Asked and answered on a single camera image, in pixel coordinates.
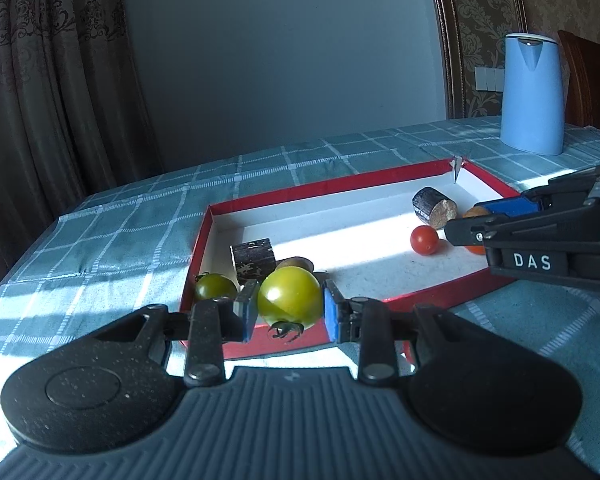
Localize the white wall switch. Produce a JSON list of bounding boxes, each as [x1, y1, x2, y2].
[[475, 66, 504, 92]]

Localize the large green tomato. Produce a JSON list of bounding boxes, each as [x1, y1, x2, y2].
[[256, 266, 326, 344]]

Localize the dark sugarcane piece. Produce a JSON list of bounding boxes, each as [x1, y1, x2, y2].
[[412, 186, 459, 227]]

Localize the dark wooden door frame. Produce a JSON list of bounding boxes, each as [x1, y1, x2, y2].
[[425, 0, 528, 122]]

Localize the blue electric kettle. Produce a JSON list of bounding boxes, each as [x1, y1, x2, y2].
[[500, 32, 566, 157]]

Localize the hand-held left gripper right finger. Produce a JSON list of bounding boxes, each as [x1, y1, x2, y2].
[[322, 280, 461, 387]]

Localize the red cardboard box lid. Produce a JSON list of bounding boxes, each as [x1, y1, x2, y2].
[[179, 156, 523, 363]]

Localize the brown wooden chair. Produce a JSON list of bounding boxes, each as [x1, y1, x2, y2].
[[557, 30, 600, 131]]

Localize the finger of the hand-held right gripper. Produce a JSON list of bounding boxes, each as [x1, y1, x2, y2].
[[472, 170, 600, 217], [444, 205, 588, 248]]

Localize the small green tomato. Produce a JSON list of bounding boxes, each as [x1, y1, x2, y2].
[[194, 272, 239, 304]]

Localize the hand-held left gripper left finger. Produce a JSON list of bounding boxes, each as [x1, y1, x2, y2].
[[95, 280, 261, 387]]

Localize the teal checked tablecloth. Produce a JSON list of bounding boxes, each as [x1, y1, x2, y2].
[[0, 116, 600, 466]]

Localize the dark square wood block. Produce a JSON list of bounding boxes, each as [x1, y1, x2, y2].
[[230, 238, 279, 284]]

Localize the brown patterned curtain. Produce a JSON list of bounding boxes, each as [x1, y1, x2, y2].
[[0, 0, 163, 306]]

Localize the orange cherry tomato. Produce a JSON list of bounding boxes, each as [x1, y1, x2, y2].
[[462, 206, 488, 255]]

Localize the red cherry tomato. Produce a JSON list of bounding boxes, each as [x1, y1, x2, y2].
[[411, 225, 440, 256]]

